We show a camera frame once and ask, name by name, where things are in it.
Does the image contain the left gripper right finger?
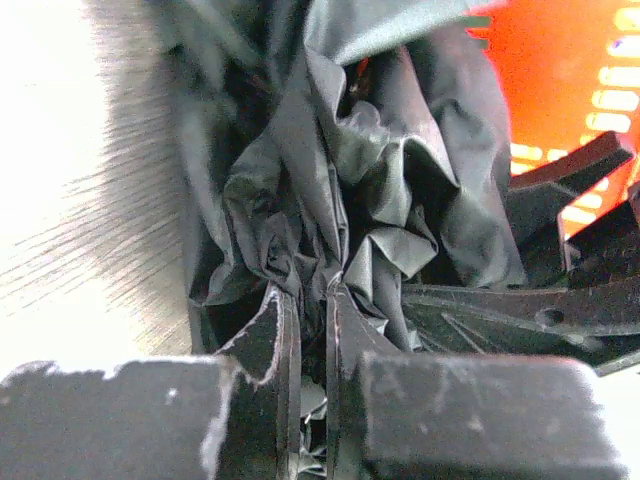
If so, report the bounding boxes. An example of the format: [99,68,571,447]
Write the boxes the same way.
[326,283,415,479]

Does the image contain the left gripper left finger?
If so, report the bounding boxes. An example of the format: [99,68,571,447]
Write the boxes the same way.
[200,284,301,479]

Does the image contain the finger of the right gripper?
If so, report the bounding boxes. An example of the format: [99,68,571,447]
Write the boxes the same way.
[507,131,634,287]
[402,282,639,375]

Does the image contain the black folding umbrella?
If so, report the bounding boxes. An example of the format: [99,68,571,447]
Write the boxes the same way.
[149,0,529,480]

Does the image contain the red plastic basket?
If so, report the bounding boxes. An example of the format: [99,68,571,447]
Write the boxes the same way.
[468,1,639,240]

